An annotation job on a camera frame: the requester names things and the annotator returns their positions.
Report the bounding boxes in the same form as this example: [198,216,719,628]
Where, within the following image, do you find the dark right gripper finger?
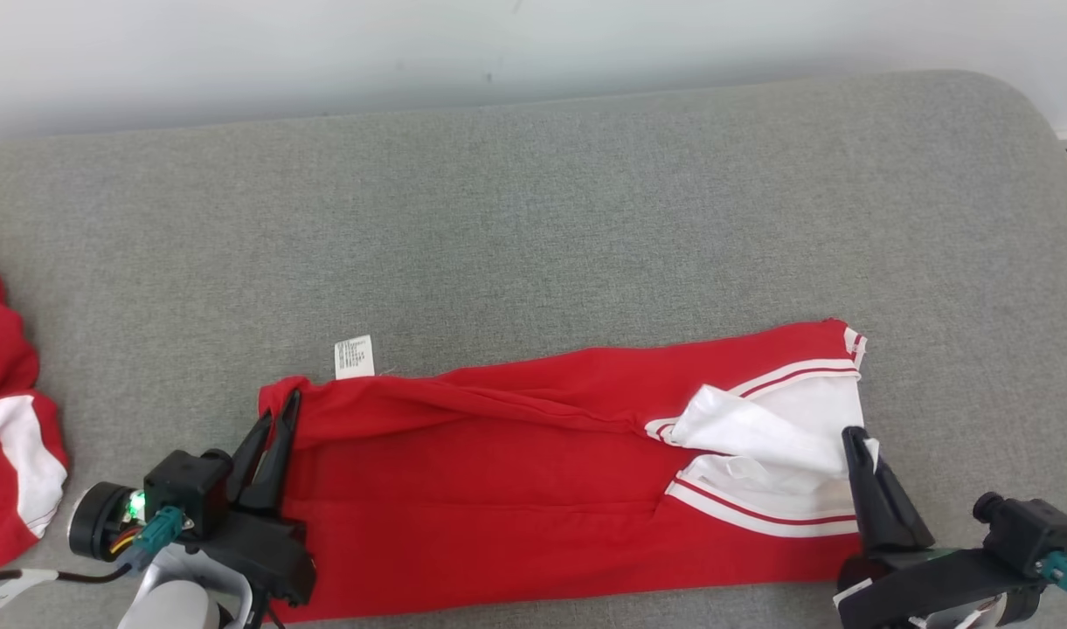
[841,425,889,552]
[877,458,937,552]

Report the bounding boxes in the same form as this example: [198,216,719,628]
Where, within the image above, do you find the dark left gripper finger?
[226,411,274,509]
[238,390,303,514]

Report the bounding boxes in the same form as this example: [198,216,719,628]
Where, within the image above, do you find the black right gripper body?
[834,547,1046,629]

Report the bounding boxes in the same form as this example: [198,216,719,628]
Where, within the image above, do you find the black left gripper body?
[184,508,318,609]

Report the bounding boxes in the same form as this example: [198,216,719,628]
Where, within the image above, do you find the red Bulls basketball jersey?
[258,318,869,624]

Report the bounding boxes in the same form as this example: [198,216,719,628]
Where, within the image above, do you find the red Bulls 23 shorts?
[0,255,70,578]

